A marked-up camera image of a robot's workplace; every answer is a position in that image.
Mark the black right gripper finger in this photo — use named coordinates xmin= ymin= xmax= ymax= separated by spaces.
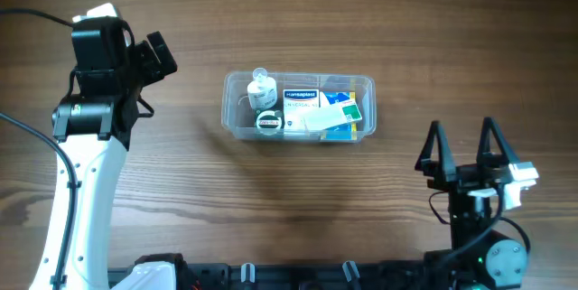
xmin=476 ymin=117 xmax=520 ymax=168
xmin=415 ymin=120 xmax=457 ymax=182

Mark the white dropper bottle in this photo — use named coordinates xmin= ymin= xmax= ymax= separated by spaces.
xmin=247 ymin=68 xmax=277 ymax=110

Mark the blue yellow VapoDrops packet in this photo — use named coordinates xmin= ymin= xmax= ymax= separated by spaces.
xmin=320 ymin=91 xmax=357 ymax=141

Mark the white green medicine box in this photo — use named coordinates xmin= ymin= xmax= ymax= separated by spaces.
xmin=303 ymin=99 xmax=362 ymax=131

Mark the white Hansaplast plaster box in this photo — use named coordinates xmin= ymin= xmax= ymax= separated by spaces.
xmin=283 ymin=89 xmax=320 ymax=139

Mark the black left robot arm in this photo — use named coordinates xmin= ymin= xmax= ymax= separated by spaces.
xmin=31 ymin=16 xmax=177 ymax=289

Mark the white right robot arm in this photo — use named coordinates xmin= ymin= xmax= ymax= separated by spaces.
xmin=415 ymin=117 xmax=539 ymax=289

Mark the clear plastic container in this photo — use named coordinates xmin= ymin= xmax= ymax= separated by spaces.
xmin=221 ymin=71 xmax=378 ymax=143

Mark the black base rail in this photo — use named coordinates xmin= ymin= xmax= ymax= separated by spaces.
xmin=107 ymin=260 xmax=452 ymax=290

